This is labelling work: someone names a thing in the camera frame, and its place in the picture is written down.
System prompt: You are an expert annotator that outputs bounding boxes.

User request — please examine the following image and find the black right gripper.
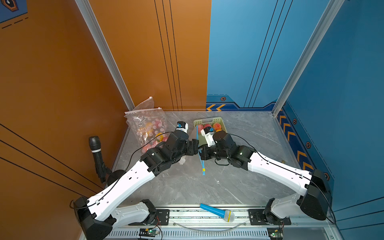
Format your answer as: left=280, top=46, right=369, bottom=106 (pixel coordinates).
left=197, top=143, right=231, bottom=161

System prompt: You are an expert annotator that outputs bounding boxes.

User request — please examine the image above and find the light green perforated basket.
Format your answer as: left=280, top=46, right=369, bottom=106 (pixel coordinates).
left=192, top=117, right=227, bottom=146

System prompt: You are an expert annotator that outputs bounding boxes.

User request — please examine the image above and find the blue zip bag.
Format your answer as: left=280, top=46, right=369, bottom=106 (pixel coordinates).
left=180, top=127, right=206, bottom=176

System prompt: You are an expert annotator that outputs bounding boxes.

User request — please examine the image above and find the large pink peach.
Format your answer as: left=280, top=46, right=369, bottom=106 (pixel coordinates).
left=212, top=123, right=222, bottom=132

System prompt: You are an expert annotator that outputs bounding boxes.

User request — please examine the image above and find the clear bag with pink dots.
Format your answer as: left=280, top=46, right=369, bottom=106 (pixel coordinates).
left=125, top=108, right=169, bottom=153

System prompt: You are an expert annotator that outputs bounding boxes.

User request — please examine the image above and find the clear zip-top bag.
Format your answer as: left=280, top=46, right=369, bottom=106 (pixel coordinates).
left=133, top=96, right=155, bottom=111

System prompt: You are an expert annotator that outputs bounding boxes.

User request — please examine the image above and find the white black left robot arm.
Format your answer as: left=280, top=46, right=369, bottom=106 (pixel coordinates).
left=74, top=130, right=199, bottom=240

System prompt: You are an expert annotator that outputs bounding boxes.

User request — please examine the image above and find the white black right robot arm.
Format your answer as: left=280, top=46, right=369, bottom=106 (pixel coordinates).
left=200, top=131, right=332, bottom=225

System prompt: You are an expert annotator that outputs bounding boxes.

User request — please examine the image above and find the blue toy microphone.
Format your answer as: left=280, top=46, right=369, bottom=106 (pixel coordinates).
left=200, top=204, right=236, bottom=223

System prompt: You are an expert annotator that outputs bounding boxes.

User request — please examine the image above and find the black microphone on stand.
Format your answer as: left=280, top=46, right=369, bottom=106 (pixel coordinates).
left=89, top=136, right=112, bottom=184

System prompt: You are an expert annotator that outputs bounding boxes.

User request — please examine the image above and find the left green circuit board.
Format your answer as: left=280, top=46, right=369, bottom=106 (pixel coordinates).
left=138, top=228, right=161, bottom=240

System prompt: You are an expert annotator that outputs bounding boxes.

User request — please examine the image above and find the green circuit board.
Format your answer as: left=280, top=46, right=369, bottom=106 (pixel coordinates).
left=138, top=228, right=161, bottom=240
left=267, top=228, right=284, bottom=240

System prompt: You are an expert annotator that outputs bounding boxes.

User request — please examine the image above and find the right green circuit board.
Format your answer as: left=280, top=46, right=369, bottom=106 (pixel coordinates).
left=267, top=228, right=284, bottom=240

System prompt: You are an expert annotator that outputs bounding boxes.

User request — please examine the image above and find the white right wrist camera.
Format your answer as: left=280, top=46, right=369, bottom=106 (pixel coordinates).
left=201, top=128, right=215, bottom=147

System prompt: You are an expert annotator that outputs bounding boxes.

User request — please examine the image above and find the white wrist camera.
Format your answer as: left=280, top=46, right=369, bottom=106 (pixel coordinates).
left=176, top=121, right=189, bottom=133
left=201, top=128, right=215, bottom=147

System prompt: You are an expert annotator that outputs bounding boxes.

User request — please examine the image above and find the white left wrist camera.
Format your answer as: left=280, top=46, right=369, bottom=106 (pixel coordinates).
left=176, top=121, right=189, bottom=133

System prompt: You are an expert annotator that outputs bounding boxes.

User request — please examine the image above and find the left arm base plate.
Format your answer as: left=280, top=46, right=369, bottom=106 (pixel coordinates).
left=129, top=209, right=170, bottom=226

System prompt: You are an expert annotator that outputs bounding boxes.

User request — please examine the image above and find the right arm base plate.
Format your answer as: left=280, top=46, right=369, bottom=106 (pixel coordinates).
left=248, top=209, right=292, bottom=226

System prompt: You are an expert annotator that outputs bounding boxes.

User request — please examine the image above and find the aluminium corner post left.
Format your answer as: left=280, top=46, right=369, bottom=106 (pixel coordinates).
left=75, top=0, right=135, bottom=111

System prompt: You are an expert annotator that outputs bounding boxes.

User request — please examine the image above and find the aluminium corner post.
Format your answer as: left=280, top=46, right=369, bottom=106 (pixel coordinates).
left=75, top=0, right=135, bottom=111
left=272, top=0, right=345, bottom=118

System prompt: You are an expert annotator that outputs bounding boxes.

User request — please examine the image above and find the aluminium corner post right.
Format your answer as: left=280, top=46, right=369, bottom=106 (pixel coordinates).
left=272, top=0, right=345, bottom=118

